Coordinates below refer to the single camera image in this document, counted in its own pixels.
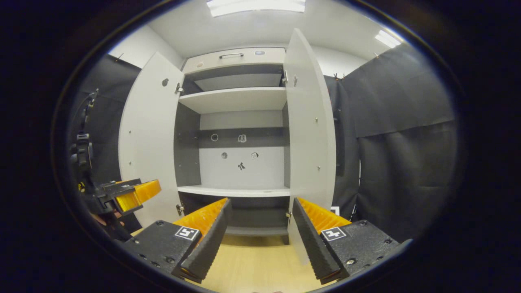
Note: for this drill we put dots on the black backdrop cloth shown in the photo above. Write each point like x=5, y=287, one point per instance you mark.
x=407, y=101

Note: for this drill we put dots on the white wide cabinet shelf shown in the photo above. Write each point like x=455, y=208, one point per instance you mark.
x=236, y=99

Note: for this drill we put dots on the white cabinet door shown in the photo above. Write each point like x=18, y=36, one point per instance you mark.
x=150, y=134
x=309, y=134

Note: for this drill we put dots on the large ceiling light panel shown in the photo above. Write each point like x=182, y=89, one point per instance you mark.
x=256, y=6

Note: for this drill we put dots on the small ceiling light panel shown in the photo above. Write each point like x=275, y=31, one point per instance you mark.
x=387, y=38

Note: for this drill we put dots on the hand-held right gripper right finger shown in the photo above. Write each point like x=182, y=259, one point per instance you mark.
x=313, y=244

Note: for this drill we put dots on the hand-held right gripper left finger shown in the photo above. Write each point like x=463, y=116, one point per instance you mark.
x=211, y=240

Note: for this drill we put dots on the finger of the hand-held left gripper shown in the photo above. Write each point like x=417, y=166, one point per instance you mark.
x=122, y=184
x=146, y=191

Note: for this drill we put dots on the metal door hinge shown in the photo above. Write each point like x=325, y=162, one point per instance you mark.
x=179, y=88
x=288, y=215
x=179, y=209
x=285, y=77

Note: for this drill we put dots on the white printed card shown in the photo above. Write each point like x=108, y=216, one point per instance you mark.
x=335, y=210

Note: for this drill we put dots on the white double-door shoe cabinet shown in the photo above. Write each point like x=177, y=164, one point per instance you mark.
x=240, y=171

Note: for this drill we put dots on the white thin cabinet shelf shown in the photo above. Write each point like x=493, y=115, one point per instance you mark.
x=236, y=190

